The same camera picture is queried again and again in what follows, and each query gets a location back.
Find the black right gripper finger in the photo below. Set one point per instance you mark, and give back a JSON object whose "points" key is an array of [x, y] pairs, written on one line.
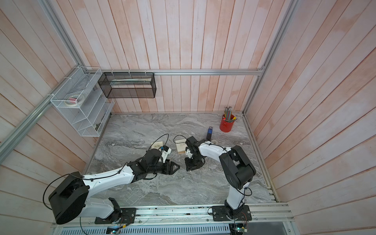
{"points": [[189, 164], [199, 163]]}

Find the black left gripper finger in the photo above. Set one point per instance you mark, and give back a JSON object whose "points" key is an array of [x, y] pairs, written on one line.
{"points": [[173, 166], [171, 171]]}

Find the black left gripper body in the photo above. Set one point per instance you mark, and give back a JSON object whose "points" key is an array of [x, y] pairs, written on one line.
{"points": [[161, 168]]}

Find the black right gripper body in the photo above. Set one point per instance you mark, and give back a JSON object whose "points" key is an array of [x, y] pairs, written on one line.
{"points": [[194, 158]]}

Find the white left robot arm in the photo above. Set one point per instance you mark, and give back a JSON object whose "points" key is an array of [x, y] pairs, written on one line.
{"points": [[74, 196]]}

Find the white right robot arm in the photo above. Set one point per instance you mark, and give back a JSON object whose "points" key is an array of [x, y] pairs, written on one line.
{"points": [[237, 168]]}

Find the cream small gift box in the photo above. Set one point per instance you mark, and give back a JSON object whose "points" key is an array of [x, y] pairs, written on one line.
{"points": [[181, 146]]}

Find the cream large gift box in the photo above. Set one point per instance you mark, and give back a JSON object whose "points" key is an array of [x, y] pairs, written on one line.
{"points": [[157, 145]]}

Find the red pencil cup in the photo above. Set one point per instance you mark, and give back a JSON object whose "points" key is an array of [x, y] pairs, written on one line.
{"points": [[227, 125]]}

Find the coloured pencils bundle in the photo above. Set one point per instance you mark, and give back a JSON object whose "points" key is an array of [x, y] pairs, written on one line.
{"points": [[228, 116]]}

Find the tape roll on shelf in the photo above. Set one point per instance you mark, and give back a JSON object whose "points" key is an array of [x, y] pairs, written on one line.
{"points": [[74, 100]]}

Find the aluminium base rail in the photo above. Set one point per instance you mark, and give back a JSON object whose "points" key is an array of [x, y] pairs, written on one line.
{"points": [[202, 214]]}

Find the black wire mesh basket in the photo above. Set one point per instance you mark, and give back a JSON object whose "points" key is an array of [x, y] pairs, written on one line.
{"points": [[128, 85]]}

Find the white wire mesh shelf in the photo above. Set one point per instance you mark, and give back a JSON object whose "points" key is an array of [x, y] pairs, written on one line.
{"points": [[90, 117]]}

